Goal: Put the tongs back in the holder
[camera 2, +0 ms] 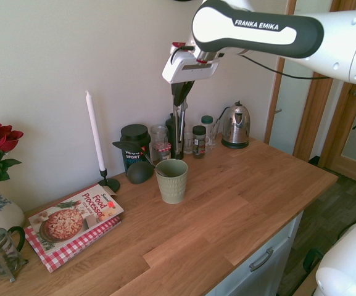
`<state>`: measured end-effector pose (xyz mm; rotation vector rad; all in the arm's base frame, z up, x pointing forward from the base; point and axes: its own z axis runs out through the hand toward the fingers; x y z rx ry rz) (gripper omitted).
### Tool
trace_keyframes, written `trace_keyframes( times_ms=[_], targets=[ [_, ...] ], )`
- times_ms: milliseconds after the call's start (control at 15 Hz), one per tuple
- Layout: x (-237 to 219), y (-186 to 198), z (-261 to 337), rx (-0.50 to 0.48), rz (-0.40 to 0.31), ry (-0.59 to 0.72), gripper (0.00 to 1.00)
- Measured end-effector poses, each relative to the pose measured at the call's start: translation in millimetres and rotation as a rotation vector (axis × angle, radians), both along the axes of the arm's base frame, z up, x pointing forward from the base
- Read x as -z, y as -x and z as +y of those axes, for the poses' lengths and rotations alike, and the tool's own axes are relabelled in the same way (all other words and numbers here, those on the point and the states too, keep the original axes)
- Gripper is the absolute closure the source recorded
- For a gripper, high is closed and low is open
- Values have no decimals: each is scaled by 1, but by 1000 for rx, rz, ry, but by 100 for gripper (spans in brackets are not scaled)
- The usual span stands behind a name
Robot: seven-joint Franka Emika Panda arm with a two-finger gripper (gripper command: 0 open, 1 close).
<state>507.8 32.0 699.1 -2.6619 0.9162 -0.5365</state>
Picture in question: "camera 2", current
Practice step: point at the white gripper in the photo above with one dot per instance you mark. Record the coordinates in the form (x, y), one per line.
(190, 69)

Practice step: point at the metal tongs with black tips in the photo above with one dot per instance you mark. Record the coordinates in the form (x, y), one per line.
(179, 129)

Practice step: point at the green ribbed holder cup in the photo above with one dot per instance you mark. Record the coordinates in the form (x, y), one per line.
(172, 182)

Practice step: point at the black candle holder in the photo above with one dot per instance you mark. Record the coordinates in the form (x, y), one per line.
(109, 183)

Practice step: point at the jar with green lid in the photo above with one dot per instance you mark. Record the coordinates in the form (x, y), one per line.
(207, 121)

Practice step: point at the black shaker bottle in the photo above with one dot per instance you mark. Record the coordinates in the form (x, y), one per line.
(170, 135)

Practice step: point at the empty clear glass jar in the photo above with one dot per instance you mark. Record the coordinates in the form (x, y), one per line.
(159, 134)

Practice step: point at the small clear drinking glass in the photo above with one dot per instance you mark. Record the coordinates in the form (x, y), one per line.
(189, 140)

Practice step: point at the spice jar with dark lid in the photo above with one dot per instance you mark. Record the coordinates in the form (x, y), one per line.
(199, 140)

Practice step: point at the clear glass mug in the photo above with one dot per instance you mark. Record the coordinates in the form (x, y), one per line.
(213, 135)

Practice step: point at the jar with red gingham lid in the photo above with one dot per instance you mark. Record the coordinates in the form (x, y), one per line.
(162, 151)

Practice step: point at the stainless steel kettle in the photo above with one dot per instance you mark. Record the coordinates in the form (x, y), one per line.
(236, 126)

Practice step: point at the black protein powder tub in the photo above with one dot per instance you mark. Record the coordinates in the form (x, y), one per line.
(134, 138)

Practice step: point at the black ladle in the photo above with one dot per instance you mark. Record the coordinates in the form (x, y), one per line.
(128, 146)

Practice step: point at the dark grey ladle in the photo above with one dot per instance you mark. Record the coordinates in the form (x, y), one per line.
(140, 172)

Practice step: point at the white taper candle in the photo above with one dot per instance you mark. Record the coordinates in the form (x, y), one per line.
(95, 132)

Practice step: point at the Food Processor cookbook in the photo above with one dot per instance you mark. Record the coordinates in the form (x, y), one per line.
(72, 216)

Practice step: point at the white cabinet drawer front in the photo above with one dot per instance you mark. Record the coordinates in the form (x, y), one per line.
(267, 265)

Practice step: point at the red gingham book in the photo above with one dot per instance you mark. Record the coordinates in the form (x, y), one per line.
(72, 253)

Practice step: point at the red and white wrist camera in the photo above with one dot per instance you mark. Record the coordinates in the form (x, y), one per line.
(177, 47)

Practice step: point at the black round wall object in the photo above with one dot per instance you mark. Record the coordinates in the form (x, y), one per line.
(182, 0)

